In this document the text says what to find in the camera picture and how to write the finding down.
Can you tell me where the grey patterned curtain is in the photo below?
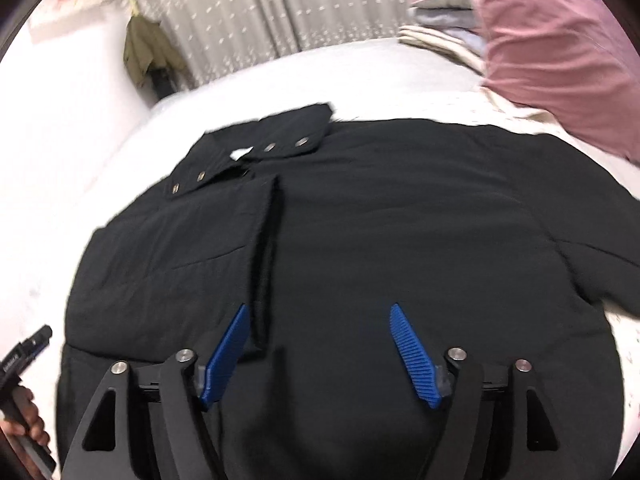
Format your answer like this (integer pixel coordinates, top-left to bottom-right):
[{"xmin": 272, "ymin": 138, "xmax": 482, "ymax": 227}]
[{"xmin": 107, "ymin": 0, "xmax": 471, "ymax": 91}]

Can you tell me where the stack of folded clothes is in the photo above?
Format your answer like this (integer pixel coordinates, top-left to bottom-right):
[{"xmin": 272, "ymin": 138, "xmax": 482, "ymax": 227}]
[{"xmin": 399, "ymin": 0, "xmax": 488, "ymax": 75}]

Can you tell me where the olive green hanging jacket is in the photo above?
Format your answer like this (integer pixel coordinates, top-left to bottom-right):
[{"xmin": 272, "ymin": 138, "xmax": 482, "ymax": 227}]
[{"xmin": 122, "ymin": 10, "xmax": 191, "ymax": 88}]

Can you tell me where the person's left hand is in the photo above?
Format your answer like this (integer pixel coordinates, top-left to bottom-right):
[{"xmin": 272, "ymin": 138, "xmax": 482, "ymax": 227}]
[{"xmin": 0, "ymin": 387, "xmax": 52, "ymax": 461}]

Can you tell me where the dark stand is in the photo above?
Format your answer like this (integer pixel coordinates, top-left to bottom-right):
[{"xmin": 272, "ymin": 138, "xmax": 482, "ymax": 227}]
[{"xmin": 150, "ymin": 67, "xmax": 177, "ymax": 102}]

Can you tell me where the black padded jacket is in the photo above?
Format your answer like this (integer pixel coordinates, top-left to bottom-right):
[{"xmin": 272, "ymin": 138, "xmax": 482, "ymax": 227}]
[{"xmin": 52, "ymin": 102, "xmax": 640, "ymax": 480}]

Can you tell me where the pink velvet garment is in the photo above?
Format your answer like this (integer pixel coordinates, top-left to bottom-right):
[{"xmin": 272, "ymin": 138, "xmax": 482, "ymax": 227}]
[{"xmin": 410, "ymin": 0, "xmax": 640, "ymax": 163}]

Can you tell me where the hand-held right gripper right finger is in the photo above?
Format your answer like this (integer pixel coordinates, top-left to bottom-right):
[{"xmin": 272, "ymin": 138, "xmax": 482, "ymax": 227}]
[{"xmin": 389, "ymin": 302, "xmax": 576, "ymax": 480}]

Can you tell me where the wall poster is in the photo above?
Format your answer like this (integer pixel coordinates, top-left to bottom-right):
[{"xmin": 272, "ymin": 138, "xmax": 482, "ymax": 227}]
[{"xmin": 27, "ymin": 0, "xmax": 126, "ymax": 43}]

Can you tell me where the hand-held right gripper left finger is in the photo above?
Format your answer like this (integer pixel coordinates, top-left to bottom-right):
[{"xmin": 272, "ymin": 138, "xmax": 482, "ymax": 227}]
[{"xmin": 60, "ymin": 304, "xmax": 251, "ymax": 480}]

